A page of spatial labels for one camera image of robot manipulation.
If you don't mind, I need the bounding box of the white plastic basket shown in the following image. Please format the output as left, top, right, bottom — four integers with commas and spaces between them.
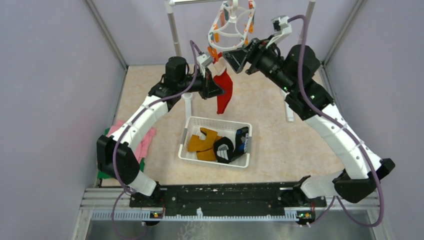
178, 116, 253, 170

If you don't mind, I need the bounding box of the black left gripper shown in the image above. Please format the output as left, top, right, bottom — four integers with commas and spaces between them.
177, 66, 225, 100

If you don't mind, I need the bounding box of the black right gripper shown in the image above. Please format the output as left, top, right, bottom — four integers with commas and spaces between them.
222, 35, 294, 94

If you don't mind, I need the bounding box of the mustard yellow sock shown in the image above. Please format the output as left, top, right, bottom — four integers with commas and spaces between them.
187, 127, 222, 152
196, 148, 217, 162

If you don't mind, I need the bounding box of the pink cloth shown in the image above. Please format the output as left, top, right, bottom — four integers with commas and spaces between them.
105, 120, 157, 164

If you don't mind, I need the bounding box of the white cable duct strip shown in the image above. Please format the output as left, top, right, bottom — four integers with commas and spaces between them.
91, 209, 299, 222

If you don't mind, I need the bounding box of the black sock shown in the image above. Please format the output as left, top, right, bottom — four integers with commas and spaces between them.
213, 126, 250, 164

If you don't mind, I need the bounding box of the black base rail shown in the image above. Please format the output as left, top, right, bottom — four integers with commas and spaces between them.
129, 181, 327, 217

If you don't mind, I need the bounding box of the orange clothespin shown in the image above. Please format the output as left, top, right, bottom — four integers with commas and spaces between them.
207, 46, 222, 63

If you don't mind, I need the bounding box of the green cloth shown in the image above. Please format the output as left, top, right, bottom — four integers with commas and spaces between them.
96, 127, 145, 180

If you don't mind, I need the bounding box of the white plastic clip hanger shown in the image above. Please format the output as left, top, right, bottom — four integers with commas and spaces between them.
207, 0, 256, 52

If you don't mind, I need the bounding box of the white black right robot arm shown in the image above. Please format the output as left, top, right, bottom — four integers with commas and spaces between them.
222, 38, 395, 206

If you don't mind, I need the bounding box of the white metal drying rack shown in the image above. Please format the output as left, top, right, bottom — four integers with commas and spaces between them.
164, 0, 316, 121

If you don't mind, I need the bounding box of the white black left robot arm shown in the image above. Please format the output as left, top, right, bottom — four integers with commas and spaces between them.
96, 53, 224, 207

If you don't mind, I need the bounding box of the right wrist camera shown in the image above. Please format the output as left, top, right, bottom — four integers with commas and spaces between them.
269, 15, 293, 45

